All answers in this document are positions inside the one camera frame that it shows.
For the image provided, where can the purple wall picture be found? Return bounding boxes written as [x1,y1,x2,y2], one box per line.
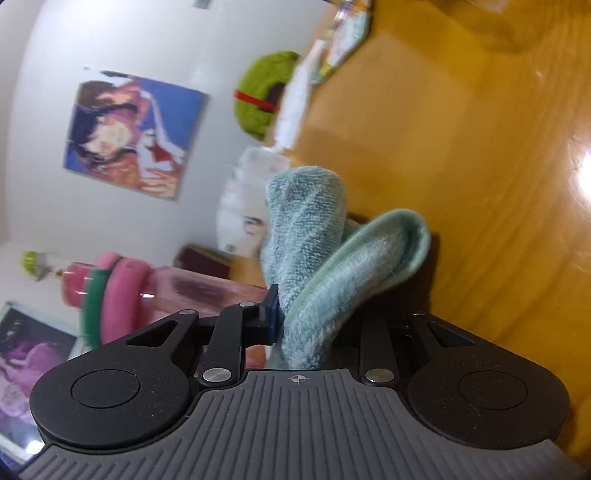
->
[0,302,78,464]

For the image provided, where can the folded white paper towel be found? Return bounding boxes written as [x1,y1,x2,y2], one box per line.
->
[275,41,327,149]

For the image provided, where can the green wall ornament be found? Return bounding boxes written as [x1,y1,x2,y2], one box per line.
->
[20,250,49,280]

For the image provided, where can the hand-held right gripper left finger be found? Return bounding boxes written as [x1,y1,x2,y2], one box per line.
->
[124,284,280,387]

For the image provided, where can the maroon banquet chair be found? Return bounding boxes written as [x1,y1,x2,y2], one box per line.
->
[177,244,232,280]

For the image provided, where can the wall poster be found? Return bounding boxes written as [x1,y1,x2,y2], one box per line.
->
[63,67,210,201]

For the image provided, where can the pink water bottle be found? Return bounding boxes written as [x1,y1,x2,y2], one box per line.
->
[60,251,279,352]

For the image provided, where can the green orange snack packet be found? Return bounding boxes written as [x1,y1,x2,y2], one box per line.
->
[322,4,373,85]

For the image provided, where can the white tissue pack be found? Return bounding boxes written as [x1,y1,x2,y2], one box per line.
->
[216,147,297,258]

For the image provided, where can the teal striped cloth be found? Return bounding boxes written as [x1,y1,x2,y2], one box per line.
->
[259,166,433,371]

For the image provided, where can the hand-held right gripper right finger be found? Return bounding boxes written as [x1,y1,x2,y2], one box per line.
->
[359,310,477,387]

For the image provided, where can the red strap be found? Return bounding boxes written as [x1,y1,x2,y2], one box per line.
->
[233,90,280,114]

